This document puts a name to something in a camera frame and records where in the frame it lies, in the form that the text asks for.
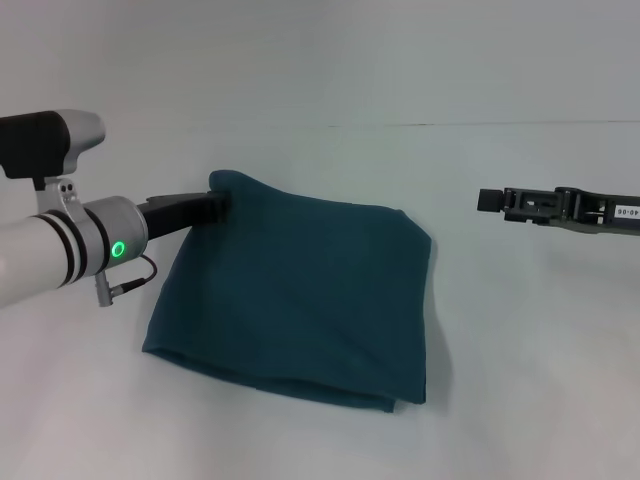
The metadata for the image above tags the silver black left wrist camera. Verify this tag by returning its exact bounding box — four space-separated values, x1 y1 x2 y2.
0 108 107 221

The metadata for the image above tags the left wrist cable with plug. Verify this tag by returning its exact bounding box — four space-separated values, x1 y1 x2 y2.
94 255 159 309

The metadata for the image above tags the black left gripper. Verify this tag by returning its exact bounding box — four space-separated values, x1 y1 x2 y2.
137 187 232 246

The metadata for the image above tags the blue teal shirt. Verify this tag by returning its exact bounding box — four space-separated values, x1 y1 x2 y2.
141 168 434 416

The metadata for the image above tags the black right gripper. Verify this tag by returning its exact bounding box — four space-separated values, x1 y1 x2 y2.
477 185 640 237

